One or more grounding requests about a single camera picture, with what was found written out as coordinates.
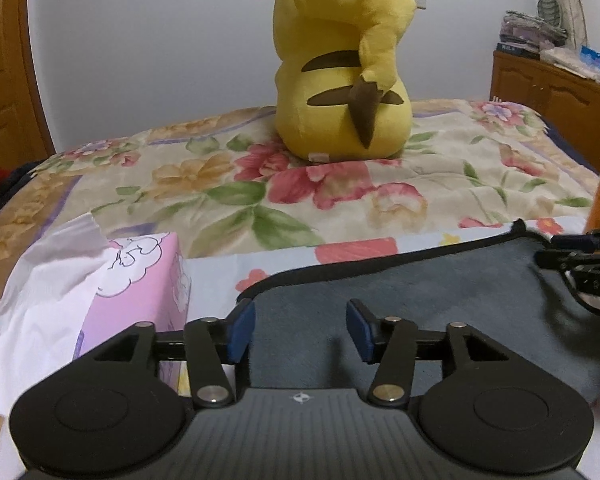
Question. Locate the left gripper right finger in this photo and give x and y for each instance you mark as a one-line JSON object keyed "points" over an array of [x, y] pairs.
{"points": [[389, 342]]}

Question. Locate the beige patterned curtain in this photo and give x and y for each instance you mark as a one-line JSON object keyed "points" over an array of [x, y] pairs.
{"points": [[574, 22]]}

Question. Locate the floral bed quilt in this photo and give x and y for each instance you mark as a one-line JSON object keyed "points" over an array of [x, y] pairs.
{"points": [[226, 184]]}

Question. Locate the wooden sideboard cabinet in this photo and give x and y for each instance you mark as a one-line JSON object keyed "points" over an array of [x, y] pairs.
{"points": [[570, 103]]}

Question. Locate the pink tissue box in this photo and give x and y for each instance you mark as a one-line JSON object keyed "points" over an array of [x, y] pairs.
{"points": [[145, 281]]}

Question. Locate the purple grey microfiber towel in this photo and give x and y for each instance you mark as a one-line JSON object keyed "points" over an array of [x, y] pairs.
{"points": [[301, 339]]}

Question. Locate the brown wooden door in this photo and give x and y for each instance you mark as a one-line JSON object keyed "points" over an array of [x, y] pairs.
{"points": [[24, 134]]}

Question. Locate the yellow Pikachu plush toy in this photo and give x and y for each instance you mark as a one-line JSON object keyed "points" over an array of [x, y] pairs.
{"points": [[339, 92]]}

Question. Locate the blue box on cabinet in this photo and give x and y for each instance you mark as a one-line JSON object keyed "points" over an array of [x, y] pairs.
{"points": [[599, 65]]}

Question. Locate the white strawberry print cloth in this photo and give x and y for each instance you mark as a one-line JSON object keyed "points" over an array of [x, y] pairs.
{"points": [[123, 410]]}

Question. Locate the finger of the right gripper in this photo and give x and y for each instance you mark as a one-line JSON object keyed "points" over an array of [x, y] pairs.
{"points": [[576, 258]]}

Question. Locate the folded clothes pile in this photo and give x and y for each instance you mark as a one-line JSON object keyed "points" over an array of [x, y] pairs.
{"points": [[524, 34]]}

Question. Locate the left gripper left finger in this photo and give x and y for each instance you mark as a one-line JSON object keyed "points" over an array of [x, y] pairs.
{"points": [[215, 355]]}

